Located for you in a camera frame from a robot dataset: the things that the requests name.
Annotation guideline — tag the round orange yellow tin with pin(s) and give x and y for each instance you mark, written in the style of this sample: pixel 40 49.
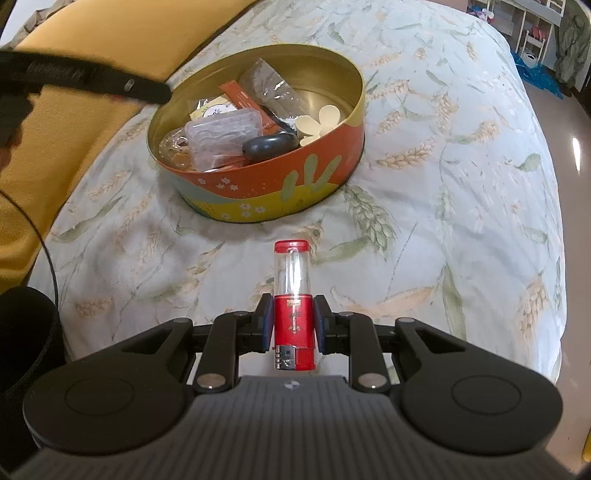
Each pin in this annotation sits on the round orange yellow tin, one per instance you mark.
pixel 277 184

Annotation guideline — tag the green hanging jacket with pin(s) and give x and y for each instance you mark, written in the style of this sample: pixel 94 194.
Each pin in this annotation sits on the green hanging jacket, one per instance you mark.
pixel 571 41

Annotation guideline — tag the clear packet of colourful charms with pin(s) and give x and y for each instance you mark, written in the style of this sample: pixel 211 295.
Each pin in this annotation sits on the clear packet of colourful charms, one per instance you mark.
pixel 175 150

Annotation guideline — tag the clear plastic box white label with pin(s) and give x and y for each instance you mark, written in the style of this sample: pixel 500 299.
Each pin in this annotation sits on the clear plastic box white label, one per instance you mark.
pixel 221 138

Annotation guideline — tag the white shelf unit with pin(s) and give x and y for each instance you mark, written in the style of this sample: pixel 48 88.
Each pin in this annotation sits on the white shelf unit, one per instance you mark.
pixel 535 32

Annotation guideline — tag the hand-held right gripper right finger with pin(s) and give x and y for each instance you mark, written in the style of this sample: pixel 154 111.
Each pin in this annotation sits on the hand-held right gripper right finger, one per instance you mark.
pixel 322 325

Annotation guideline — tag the yellow stool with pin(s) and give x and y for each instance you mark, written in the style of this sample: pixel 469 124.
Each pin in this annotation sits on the yellow stool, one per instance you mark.
pixel 582 444

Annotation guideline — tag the crinkled clear plastic bag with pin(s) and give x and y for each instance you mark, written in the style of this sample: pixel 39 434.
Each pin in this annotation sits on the crinkled clear plastic bag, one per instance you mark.
pixel 270 85

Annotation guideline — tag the red clear lighter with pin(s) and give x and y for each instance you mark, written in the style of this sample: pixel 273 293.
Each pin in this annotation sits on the red clear lighter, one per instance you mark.
pixel 294 323

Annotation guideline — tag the cream flower hair claw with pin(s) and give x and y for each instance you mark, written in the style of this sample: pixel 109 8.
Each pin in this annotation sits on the cream flower hair claw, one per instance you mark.
pixel 321 122

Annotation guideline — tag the yellow rabbit tissue pack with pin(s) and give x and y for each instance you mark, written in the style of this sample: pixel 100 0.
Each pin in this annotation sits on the yellow rabbit tissue pack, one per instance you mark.
pixel 212 108

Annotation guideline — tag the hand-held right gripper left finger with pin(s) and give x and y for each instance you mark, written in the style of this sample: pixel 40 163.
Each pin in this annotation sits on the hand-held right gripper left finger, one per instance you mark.
pixel 265 325

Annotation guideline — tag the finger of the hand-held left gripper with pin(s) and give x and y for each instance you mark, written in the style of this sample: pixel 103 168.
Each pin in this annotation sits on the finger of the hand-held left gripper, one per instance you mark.
pixel 14 115
pixel 69 74

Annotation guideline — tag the brown long packet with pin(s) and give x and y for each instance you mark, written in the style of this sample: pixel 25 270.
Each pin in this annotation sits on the brown long packet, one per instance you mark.
pixel 240 99

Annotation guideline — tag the grey round compact case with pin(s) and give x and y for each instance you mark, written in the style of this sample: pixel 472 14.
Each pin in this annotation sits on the grey round compact case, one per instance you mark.
pixel 270 147

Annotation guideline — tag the blue plastic bag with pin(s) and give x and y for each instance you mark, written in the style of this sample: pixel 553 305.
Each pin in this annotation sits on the blue plastic bag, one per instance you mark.
pixel 535 74

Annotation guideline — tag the yellow sofa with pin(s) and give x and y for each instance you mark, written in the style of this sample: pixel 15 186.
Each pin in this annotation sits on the yellow sofa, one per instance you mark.
pixel 69 138

